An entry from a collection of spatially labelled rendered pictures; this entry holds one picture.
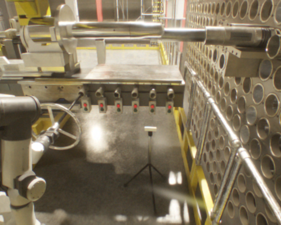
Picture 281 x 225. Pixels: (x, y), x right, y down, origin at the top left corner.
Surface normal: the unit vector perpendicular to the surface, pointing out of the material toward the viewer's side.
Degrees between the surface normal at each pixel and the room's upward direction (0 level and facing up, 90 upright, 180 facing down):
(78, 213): 0
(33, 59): 90
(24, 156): 86
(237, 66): 90
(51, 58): 90
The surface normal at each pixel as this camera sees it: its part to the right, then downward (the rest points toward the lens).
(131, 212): 0.00, -0.87
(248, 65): -0.05, 0.49
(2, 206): 0.98, 0.10
